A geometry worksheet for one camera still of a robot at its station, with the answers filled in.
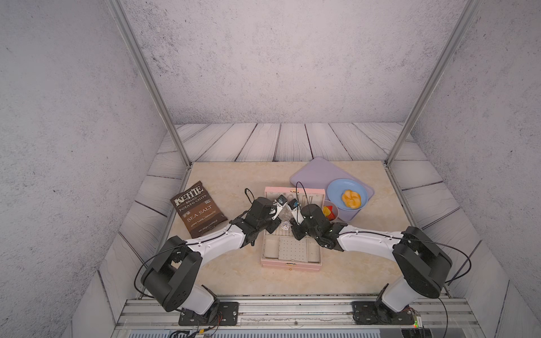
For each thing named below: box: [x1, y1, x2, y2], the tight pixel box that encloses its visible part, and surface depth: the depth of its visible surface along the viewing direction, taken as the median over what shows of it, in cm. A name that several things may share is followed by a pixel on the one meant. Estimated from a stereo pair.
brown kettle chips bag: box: [170, 180, 229, 239], surface depth 101 cm
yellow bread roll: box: [341, 189, 362, 210], surface depth 103 cm
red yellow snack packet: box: [322, 205, 336, 222], surface depth 98 cm
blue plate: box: [326, 177, 369, 212], surface depth 106 cm
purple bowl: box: [322, 199, 339, 223], surface depth 98 cm
